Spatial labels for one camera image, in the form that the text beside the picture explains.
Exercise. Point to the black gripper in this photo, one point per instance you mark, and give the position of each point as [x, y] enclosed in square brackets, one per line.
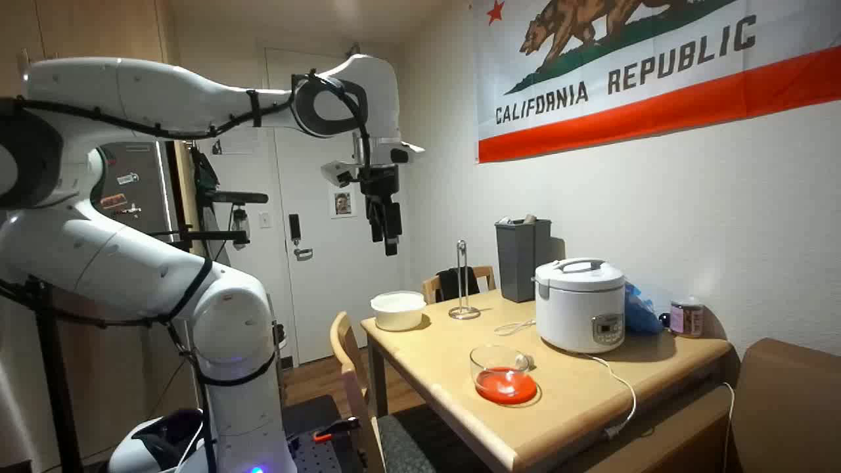
[381, 200]

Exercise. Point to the white bowl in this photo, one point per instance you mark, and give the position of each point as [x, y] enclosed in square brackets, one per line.
[398, 312]

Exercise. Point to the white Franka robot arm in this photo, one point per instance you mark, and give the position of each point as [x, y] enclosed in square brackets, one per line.
[106, 253]

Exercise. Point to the white black robot base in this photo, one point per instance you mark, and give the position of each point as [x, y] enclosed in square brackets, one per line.
[162, 443]

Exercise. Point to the glass bowl with red contents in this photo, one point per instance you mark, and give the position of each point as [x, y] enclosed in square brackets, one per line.
[506, 384]

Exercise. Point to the paper sign on door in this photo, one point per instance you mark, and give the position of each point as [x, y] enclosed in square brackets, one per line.
[343, 203]

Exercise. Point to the white door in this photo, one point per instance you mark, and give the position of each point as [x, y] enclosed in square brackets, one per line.
[332, 289]

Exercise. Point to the wooden chair with black bag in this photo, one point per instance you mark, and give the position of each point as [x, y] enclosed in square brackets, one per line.
[459, 284]

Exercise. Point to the metal paper towel holder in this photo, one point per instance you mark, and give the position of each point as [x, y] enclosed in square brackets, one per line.
[464, 280]

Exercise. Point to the black door lock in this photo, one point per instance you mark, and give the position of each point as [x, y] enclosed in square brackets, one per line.
[296, 226]

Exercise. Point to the wooden chair with dark cushion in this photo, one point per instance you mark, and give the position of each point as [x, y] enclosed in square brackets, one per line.
[348, 359]

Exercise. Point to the dark grey bin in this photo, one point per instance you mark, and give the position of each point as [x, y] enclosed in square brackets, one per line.
[523, 259]

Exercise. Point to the thin utensil on table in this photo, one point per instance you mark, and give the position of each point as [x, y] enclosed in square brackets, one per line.
[512, 326]

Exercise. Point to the small pale round object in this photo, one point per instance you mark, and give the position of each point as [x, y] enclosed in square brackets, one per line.
[523, 362]

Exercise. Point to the black floor mat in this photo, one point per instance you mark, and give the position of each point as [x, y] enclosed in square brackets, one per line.
[311, 421]

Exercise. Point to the dark hanging coat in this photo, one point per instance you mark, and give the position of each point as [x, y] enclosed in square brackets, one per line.
[202, 179]

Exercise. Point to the white rice cooker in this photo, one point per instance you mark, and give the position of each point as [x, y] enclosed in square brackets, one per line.
[579, 305]

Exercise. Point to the wooden table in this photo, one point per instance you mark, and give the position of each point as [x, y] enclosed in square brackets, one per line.
[568, 396]

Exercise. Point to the blue plastic bag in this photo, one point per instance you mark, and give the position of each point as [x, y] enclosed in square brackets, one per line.
[641, 313]

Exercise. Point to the steel fridge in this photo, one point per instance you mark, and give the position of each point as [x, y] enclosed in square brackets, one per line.
[135, 188]

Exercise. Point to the orange fridge magnet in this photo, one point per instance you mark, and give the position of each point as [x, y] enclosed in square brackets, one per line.
[112, 200]

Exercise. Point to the pink jar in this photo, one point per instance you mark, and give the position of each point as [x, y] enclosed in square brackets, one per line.
[687, 318]

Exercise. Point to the California Republic flag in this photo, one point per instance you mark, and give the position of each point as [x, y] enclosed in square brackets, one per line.
[666, 88]

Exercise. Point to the wooden cabinet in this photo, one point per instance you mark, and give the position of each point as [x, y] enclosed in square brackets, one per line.
[96, 31]

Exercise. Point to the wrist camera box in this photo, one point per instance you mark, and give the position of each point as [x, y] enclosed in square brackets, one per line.
[339, 173]

